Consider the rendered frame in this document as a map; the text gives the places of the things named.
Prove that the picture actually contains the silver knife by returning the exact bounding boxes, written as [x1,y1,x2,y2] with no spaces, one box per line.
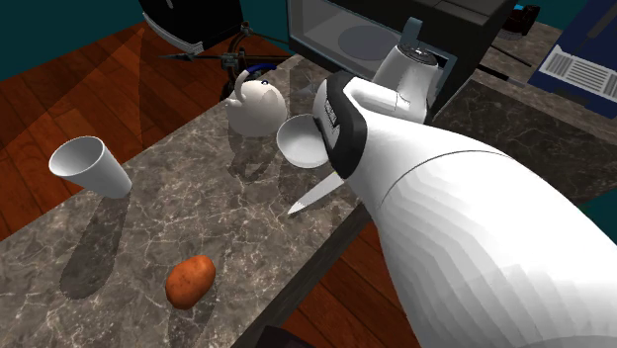
[287,172,345,217]

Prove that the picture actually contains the white bowl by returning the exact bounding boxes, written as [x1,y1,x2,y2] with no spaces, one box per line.
[276,113,332,170]

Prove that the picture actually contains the white electric kettle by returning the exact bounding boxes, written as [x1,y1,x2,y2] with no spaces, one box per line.
[371,17,445,125]

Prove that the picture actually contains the brown potato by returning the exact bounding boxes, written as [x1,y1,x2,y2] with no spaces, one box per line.
[165,254,218,310]

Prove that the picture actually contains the black microwave oven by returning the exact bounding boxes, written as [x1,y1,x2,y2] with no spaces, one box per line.
[286,0,518,120]

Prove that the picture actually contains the black rounded appliance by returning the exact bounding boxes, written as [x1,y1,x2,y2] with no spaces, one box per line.
[137,0,244,55]

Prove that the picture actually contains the white paper cup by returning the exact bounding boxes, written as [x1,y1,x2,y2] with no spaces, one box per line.
[48,135,133,200]

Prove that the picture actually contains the blue box with white label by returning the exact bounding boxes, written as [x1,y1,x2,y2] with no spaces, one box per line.
[527,0,617,120]

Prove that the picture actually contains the white teapot with blue handle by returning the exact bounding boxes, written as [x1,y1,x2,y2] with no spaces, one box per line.
[223,63,289,138]

